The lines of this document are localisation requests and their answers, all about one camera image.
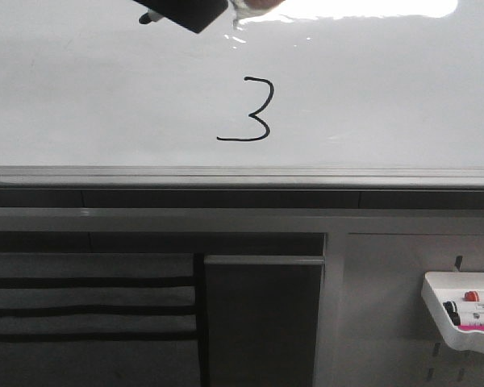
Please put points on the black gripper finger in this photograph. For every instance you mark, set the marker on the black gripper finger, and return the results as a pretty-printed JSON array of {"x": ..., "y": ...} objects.
[{"x": 194, "y": 15}]

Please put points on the white black-tip whiteboard marker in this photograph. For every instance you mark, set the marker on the white black-tip whiteboard marker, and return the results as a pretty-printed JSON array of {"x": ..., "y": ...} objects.
[{"x": 147, "y": 17}]

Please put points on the dark grey metal panel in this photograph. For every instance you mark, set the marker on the dark grey metal panel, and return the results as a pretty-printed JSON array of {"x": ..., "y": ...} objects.
[{"x": 263, "y": 317}]

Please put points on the grey fabric organizer with black stripes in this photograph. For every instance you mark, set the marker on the grey fabric organizer with black stripes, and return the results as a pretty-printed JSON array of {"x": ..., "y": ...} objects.
[{"x": 102, "y": 320}]

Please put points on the grey pegboard panel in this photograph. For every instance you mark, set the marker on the grey pegboard panel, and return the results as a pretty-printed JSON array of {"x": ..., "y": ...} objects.
[{"x": 374, "y": 328}]

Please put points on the black-capped marker in tray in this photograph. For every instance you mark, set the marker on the black-capped marker in tray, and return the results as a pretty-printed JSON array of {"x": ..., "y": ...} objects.
[{"x": 464, "y": 307}]

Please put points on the red-capped marker in tray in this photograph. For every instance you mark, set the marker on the red-capped marker in tray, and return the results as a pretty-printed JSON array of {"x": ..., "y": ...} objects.
[{"x": 474, "y": 296}]

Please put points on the white plastic marker tray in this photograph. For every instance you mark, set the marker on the white plastic marker tray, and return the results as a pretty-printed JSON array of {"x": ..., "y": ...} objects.
[{"x": 439, "y": 287}]

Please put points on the pink eraser in tray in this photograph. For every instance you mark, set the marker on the pink eraser in tray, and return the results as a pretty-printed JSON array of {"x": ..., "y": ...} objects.
[{"x": 471, "y": 328}]

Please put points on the white whiteboard with metal frame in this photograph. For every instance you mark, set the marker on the white whiteboard with metal frame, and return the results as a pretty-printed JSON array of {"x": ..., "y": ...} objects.
[{"x": 288, "y": 93}]

